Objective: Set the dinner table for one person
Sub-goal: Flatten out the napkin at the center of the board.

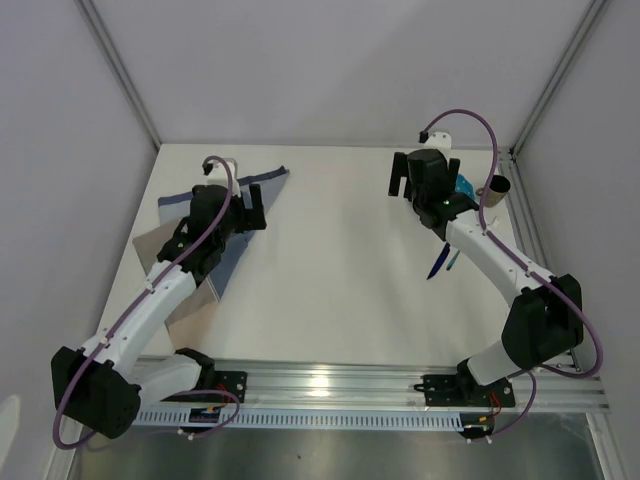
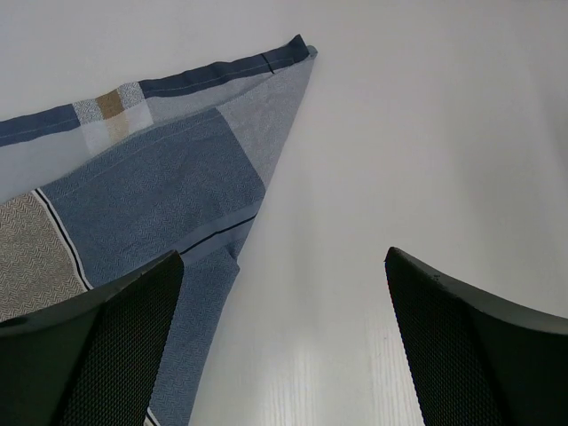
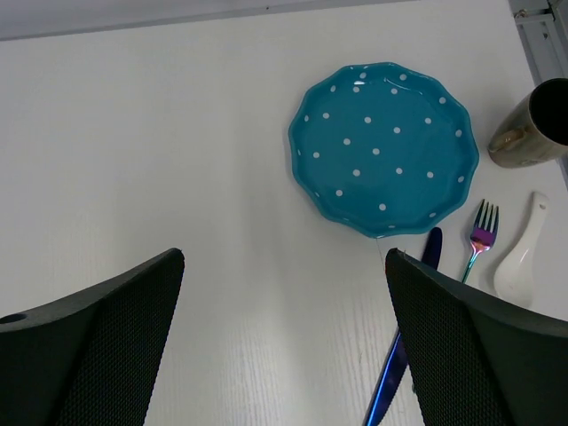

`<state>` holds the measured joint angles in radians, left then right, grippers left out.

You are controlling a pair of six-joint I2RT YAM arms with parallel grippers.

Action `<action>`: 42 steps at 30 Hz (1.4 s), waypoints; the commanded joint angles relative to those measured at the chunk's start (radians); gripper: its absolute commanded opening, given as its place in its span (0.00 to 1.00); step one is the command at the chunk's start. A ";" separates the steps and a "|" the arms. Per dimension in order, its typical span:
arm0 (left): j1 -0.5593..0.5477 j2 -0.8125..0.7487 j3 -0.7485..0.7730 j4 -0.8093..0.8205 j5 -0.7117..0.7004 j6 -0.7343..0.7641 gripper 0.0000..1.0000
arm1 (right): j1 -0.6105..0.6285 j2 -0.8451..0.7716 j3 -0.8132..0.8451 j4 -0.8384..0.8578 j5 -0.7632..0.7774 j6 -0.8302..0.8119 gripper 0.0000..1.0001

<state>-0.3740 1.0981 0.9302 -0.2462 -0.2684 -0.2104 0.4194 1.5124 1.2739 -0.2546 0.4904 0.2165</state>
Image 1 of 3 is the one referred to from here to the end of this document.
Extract blue beige checked cloth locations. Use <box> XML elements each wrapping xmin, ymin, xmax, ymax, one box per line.
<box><xmin>132</xmin><ymin>166</ymin><xmax>289</xmax><ymax>350</ymax></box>

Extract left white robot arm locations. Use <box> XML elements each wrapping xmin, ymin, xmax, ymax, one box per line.
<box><xmin>51</xmin><ymin>184</ymin><xmax>266</xmax><ymax>449</ymax></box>

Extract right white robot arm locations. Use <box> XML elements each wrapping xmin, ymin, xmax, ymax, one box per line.
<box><xmin>388</xmin><ymin>148</ymin><xmax>584</xmax><ymax>406</ymax></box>

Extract teal dotted plate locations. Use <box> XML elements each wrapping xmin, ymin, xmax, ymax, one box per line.
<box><xmin>455</xmin><ymin>174</ymin><xmax>475</xmax><ymax>200</ymax></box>

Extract brown mug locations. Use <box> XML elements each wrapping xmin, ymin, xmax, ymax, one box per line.
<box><xmin>476</xmin><ymin>175</ymin><xmax>511</xmax><ymax>208</ymax></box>

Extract purple knife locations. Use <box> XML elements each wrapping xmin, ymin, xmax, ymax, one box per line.
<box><xmin>427</xmin><ymin>243</ymin><xmax>451</xmax><ymax>279</ymax></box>

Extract purple teal fork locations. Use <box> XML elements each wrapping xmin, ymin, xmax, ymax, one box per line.
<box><xmin>446</xmin><ymin>251</ymin><xmax>460</xmax><ymax>271</ymax></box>

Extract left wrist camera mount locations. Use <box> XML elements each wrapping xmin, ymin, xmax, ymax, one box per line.
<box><xmin>202</xmin><ymin>158</ymin><xmax>240</xmax><ymax>195</ymax></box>

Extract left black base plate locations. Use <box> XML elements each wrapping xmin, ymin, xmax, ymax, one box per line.
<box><xmin>164</xmin><ymin>371</ymin><xmax>248</xmax><ymax>403</ymax></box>

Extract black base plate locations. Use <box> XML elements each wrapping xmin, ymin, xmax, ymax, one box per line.
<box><xmin>413</xmin><ymin>374</ymin><xmax>516</xmax><ymax>408</ymax></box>
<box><xmin>164</xmin><ymin>371</ymin><xmax>248</xmax><ymax>403</ymax></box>

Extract aluminium mounting rail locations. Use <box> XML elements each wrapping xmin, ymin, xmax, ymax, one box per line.
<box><xmin>129</xmin><ymin>356</ymin><xmax>612</xmax><ymax>414</ymax></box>

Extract right aluminium frame post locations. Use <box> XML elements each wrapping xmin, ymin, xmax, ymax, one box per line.
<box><xmin>509</xmin><ymin>0</ymin><xmax>611</xmax><ymax>161</ymax></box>

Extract aluminium frame post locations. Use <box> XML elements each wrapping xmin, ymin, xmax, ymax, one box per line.
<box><xmin>509</xmin><ymin>0</ymin><xmax>611</xmax><ymax>161</ymax></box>
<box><xmin>74</xmin><ymin>0</ymin><xmax>162</xmax><ymax>151</ymax></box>

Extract white slotted cable duct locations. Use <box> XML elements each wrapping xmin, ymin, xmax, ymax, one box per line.
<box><xmin>133</xmin><ymin>406</ymin><xmax>463</xmax><ymax>432</ymax></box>

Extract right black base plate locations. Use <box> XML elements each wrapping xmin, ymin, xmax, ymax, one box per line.
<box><xmin>413</xmin><ymin>374</ymin><xmax>516</xmax><ymax>408</ymax></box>

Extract left aluminium frame post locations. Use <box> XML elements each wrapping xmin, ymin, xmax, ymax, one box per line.
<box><xmin>74</xmin><ymin>0</ymin><xmax>162</xmax><ymax>151</ymax></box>

